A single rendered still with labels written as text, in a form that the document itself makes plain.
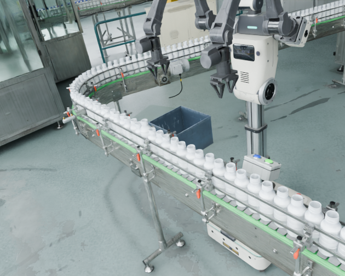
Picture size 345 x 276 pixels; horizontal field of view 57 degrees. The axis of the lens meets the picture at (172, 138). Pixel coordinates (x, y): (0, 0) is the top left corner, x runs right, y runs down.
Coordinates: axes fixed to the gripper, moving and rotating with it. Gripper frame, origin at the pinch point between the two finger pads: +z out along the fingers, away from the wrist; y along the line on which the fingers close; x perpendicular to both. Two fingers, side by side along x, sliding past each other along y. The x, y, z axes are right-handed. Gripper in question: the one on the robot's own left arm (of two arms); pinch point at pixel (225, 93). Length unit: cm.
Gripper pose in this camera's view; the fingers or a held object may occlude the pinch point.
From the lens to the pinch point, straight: 137.1
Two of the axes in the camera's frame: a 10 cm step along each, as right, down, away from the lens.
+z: 1.6, 8.5, 5.1
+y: 7.6, -4.3, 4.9
